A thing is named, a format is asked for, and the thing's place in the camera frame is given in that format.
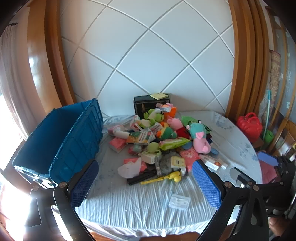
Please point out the yellow plastic toy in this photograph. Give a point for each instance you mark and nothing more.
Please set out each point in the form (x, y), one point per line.
(173, 177)

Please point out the small colourful box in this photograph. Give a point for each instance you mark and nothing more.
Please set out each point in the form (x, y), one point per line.
(135, 122)

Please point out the wooden chair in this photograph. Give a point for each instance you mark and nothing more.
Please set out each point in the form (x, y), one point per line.
(284, 139)

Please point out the light green frog plush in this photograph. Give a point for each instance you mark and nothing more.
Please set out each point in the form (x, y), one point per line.
(155, 115)

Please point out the pink tissue pack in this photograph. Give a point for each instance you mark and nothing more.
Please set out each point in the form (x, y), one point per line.
(188, 157)
(117, 144)
(143, 165)

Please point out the orange plush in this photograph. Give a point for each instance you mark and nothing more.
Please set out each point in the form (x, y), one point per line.
(171, 111)

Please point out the white crumpled tissue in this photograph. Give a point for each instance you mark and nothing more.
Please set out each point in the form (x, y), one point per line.
(128, 169)

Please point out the yellow sponge plush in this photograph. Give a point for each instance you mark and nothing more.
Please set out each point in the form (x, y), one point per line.
(177, 162)

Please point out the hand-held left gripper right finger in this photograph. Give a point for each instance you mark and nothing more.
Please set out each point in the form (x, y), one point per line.
(207, 185)

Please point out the flat white orange box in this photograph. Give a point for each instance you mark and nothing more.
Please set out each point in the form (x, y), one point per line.
(214, 162)

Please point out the small light green plush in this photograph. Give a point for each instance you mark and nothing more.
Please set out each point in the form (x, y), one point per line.
(153, 148)

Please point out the green orange medicine box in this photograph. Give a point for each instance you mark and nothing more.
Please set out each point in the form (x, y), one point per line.
(140, 137)

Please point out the teal tissue pack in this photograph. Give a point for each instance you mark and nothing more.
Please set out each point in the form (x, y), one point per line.
(138, 147)

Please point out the white red medicine box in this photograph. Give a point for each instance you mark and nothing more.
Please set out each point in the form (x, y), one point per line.
(156, 128)

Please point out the black box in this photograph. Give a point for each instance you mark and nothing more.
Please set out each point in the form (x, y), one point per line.
(141, 104)

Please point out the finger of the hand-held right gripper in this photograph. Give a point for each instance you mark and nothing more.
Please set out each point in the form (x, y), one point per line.
(235, 174)
(268, 158)

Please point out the blue round lid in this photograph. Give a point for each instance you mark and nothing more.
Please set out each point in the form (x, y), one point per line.
(214, 151)

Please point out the dark green frog plush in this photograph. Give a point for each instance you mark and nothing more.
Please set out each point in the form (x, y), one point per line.
(167, 133)

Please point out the white carton box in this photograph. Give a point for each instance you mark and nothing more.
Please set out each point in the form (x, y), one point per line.
(148, 158)

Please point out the pink pig plush red dress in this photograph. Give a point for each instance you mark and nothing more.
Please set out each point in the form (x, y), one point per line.
(178, 127)

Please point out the green wet wipes pack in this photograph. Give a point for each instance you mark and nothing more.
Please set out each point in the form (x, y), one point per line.
(174, 143)

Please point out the red plastic basket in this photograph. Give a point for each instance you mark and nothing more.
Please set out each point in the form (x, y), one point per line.
(249, 126)

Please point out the white tube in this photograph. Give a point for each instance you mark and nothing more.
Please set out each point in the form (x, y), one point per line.
(122, 134)

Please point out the dark blue cloth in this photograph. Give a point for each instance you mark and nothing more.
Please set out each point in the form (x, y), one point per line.
(209, 139)

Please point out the teal pink pig plush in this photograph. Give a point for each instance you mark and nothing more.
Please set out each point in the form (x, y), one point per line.
(200, 139)

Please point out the yellow sticky notes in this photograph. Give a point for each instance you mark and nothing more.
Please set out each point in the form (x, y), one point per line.
(158, 96)

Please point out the grey fluffy plush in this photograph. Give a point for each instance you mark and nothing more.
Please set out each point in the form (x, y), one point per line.
(166, 164)

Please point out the flat green plush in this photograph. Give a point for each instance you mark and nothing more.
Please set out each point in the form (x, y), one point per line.
(188, 120)

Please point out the clear plastic case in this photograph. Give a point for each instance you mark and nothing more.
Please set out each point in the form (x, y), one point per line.
(179, 202)

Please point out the blue plastic crate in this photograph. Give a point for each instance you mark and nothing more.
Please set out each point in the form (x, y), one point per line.
(69, 139)

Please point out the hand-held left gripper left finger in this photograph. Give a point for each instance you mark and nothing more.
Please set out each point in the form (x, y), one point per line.
(83, 183)

